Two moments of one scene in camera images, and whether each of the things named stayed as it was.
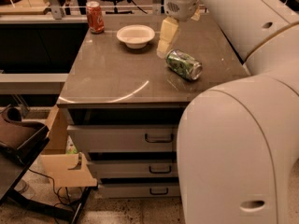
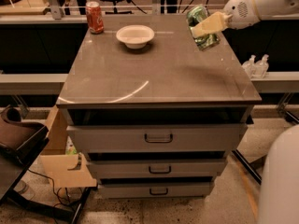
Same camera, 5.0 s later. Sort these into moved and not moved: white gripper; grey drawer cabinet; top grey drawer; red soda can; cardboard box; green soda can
Moved: green soda can; white gripper
Not moved: top grey drawer; grey drawer cabinet; red soda can; cardboard box
